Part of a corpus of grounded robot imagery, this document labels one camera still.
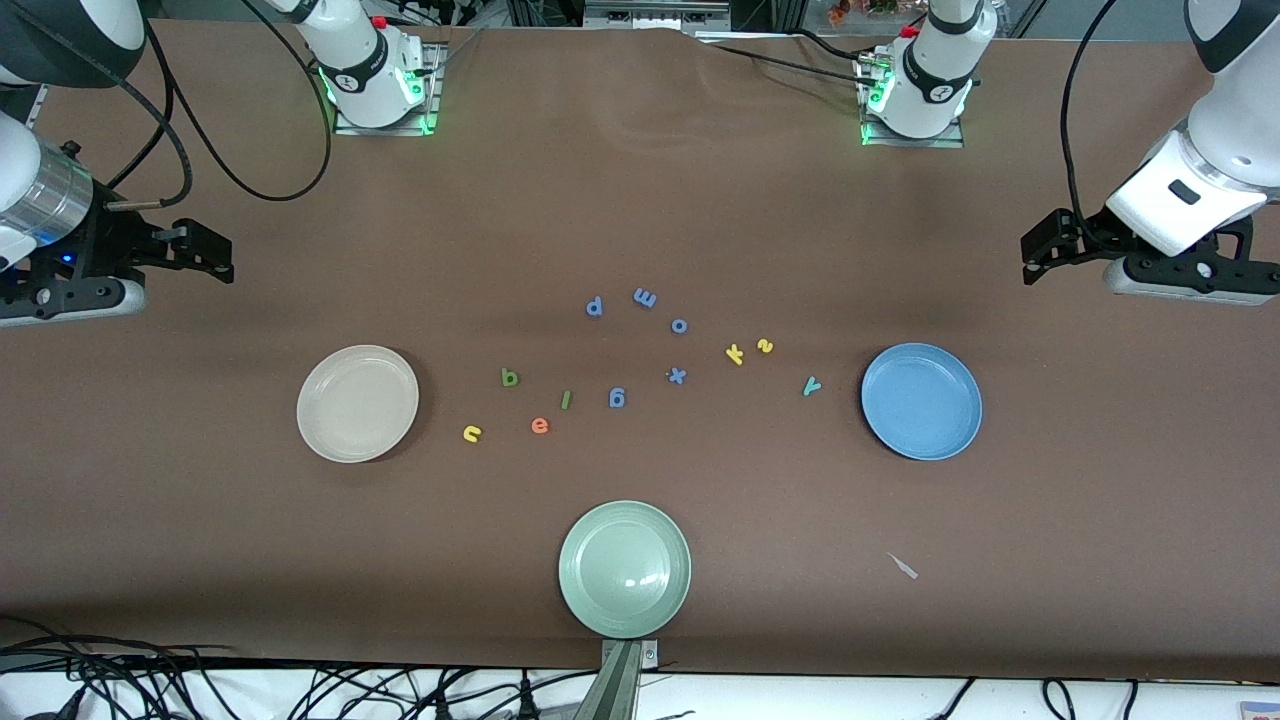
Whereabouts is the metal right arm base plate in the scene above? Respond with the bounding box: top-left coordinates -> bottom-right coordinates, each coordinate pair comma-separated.
333,42 -> 443,137

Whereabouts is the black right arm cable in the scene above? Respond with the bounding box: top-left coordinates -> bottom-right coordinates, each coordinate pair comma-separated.
100,0 -> 336,211

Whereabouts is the green plate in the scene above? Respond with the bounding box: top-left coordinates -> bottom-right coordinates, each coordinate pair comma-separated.
558,500 -> 692,639

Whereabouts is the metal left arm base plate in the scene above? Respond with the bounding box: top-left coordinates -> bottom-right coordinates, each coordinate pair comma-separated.
858,55 -> 967,149

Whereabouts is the blue plate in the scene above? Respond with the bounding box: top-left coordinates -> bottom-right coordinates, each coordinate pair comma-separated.
861,343 -> 983,461

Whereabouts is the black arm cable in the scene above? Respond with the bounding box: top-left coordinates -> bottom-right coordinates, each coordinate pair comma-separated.
100,0 -> 336,211
1058,0 -> 1119,236

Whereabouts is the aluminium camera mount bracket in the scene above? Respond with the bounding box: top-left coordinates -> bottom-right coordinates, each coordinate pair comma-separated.
575,638 -> 661,720

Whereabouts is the beige brown plate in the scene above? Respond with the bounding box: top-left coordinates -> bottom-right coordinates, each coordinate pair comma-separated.
297,345 -> 420,464

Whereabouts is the brown table cover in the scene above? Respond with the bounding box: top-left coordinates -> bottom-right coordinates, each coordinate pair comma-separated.
0,18 -> 1280,681

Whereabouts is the grey power strip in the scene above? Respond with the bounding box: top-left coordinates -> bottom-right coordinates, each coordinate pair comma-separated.
583,0 -> 733,31

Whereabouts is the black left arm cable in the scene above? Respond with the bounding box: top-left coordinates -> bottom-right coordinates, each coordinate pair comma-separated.
1058,0 -> 1119,236

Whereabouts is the black base cable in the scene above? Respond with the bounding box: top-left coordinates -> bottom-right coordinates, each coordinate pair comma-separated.
788,28 -> 869,63
700,42 -> 881,89

